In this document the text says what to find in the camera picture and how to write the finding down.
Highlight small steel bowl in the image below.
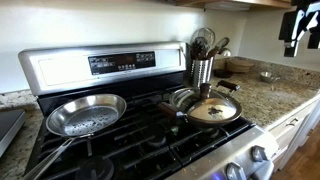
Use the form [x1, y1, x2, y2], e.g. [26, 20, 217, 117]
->
[259, 70, 281, 84]

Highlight stack of wooden plates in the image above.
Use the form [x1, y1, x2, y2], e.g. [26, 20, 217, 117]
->
[225, 58, 255, 75]

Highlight white cabinet drawer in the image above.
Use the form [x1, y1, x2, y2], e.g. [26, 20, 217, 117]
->
[267, 99, 320, 172]

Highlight wooden handled spatula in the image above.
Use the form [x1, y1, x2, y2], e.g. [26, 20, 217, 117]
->
[206, 36, 231, 60]

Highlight black cast iron grate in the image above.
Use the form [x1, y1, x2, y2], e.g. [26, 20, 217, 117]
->
[24, 99, 183, 180]
[126, 89, 256, 168]

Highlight silver flat appliance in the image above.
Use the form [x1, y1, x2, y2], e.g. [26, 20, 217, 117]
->
[0, 108, 26, 158]

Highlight stainless steel frying pan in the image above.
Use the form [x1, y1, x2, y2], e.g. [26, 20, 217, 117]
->
[21, 93, 128, 180]

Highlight dark frying pan wooden handles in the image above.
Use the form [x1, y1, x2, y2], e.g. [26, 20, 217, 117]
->
[158, 79, 244, 130]

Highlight steel ladle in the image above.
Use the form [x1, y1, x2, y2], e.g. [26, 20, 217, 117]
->
[218, 47, 232, 58]

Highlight stainless steel gas range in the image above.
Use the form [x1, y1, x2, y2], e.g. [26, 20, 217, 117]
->
[18, 41, 280, 180]

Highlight glass lid with dark knob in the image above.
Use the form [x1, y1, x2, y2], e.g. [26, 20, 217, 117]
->
[169, 82, 242, 125]

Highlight metal drawer handle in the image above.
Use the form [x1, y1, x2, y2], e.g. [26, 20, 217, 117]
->
[285, 117, 300, 128]

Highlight grey stove knob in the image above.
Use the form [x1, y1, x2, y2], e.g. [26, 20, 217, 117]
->
[226, 161, 248, 180]
[251, 145, 270, 164]

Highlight dark bristled kitchen utensil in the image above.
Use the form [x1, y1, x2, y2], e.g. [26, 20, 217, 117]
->
[191, 36, 211, 61]

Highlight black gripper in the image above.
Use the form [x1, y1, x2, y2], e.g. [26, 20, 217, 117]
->
[278, 0, 320, 58]

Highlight perforated steel utensil holder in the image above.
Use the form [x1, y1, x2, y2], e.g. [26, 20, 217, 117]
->
[189, 56, 215, 89]

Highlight black round burner cap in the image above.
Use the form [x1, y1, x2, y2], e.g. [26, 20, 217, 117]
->
[75, 156, 115, 180]

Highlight wire whisk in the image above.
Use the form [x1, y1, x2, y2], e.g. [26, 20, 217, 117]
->
[192, 27, 216, 48]

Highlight small dark bowl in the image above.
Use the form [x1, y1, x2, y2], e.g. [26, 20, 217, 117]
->
[213, 68, 234, 79]

